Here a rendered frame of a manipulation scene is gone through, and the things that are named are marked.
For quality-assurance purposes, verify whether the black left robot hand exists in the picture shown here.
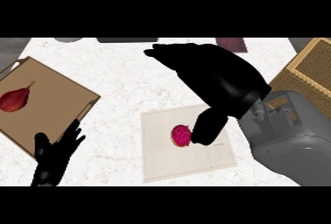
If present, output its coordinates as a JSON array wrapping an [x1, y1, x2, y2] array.
[[30, 118, 87, 187]]

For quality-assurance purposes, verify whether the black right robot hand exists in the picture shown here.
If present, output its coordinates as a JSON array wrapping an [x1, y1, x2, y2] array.
[[142, 43, 274, 146]]

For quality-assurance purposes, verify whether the tan wicker basket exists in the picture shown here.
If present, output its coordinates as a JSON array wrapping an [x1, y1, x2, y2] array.
[[268, 38, 331, 121]]

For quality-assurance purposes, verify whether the beige placemat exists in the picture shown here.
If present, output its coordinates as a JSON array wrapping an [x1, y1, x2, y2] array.
[[139, 103, 240, 184]]

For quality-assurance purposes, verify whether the dark maroon block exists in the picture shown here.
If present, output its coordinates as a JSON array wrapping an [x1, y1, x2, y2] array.
[[214, 38, 250, 54]]

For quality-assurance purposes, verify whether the brown wooden cutting board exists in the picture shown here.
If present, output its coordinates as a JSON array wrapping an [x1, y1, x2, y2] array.
[[0, 56, 102, 159]]

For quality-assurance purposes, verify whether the red pear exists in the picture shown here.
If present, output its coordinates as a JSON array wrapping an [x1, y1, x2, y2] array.
[[0, 80, 37, 113]]

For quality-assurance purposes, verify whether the dark grey flat object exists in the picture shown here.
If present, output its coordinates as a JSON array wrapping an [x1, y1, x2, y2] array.
[[96, 38, 161, 44]]

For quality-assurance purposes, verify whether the grey round object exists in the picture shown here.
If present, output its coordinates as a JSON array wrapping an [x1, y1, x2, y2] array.
[[53, 38, 84, 44]]

